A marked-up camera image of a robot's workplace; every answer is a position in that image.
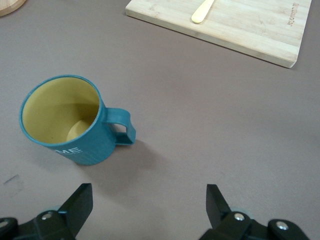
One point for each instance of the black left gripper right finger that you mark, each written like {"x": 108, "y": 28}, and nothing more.
{"x": 232, "y": 227}

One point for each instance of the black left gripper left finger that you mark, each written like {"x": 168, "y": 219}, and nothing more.
{"x": 62, "y": 225}

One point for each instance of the teal mug yellow inside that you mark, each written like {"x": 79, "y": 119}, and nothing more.
{"x": 95, "y": 150}

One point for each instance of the wooden mug tree rack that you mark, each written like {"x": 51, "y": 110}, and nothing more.
{"x": 7, "y": 6}

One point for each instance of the yellow plastic fork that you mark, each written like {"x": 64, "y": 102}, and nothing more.
{"x": 200, "y": 13}

